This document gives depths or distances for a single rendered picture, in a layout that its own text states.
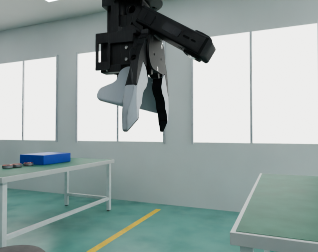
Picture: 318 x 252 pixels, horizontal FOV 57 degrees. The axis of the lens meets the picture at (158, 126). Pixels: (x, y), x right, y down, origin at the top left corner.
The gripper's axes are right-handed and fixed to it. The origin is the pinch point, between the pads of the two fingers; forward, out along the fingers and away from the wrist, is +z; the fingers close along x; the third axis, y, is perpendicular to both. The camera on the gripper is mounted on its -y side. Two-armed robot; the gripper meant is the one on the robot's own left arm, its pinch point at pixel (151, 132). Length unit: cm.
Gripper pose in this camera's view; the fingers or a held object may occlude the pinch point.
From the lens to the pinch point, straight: 41.6
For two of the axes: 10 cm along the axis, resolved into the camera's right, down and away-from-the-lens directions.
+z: 0.0, 10.0, -0.2
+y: -9.5, 0.1, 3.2
